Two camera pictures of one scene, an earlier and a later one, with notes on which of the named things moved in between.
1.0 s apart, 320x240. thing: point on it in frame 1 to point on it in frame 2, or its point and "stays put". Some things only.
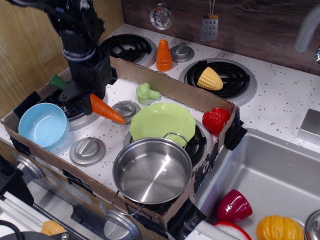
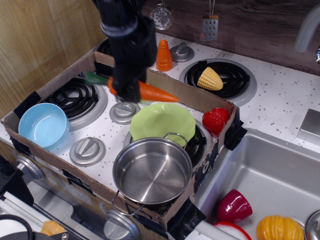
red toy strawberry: x=215 y=120 stays put
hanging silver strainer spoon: x=161 y=17 stays put
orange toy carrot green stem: x=58 y=82 to x=147 y=92
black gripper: x=87 y=77 to x=133 y=49
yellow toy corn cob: x=209 y=79 stays put
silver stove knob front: x=87 y=151 stays put
